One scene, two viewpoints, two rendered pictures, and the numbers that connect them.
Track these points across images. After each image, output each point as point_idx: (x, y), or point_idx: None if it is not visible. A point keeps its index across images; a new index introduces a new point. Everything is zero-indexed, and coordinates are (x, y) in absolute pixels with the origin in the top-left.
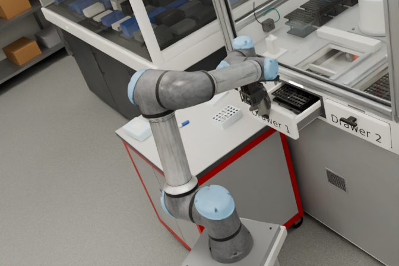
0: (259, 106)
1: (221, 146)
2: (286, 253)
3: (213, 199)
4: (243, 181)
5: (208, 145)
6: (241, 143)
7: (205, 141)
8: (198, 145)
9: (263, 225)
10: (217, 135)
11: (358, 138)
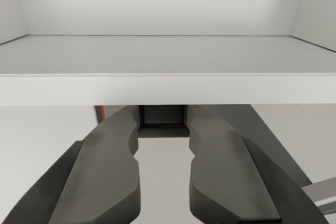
0: (137, 149)
1: (66, 146)
2: None
3: None
4: None
5: (39, 162)
6: (95, 108)
7: (15, 158)
8: (19, 172)
9: (329, 219)
10: (8, 128)
11: None
